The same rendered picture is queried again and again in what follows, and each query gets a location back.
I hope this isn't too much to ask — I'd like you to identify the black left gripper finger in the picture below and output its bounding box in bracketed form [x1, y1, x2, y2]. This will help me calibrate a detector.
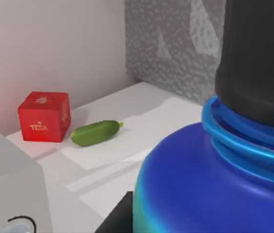
[96, 191, 134, 233]

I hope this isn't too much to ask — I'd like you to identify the blue bottle with black cap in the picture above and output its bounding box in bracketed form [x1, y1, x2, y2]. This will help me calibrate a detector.
[132, 0, 274, 233]

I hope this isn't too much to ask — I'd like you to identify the green cucumber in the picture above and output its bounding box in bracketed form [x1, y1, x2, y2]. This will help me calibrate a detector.
[71, 120, 125, 148]

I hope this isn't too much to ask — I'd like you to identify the pale round knob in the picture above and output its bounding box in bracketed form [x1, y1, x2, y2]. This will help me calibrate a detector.
[1, 215, 36, 233]

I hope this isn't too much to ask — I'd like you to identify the pale grey appliance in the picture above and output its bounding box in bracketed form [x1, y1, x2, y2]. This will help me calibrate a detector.
[0, 120, 53, 233]

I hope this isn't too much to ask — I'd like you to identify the red cube box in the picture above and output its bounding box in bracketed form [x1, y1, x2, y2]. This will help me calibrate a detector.
[17, 91, 71, 143]

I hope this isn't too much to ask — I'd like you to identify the grey speckled cabinet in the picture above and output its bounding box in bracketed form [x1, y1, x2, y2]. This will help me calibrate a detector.
[124, 0, 226, 106]

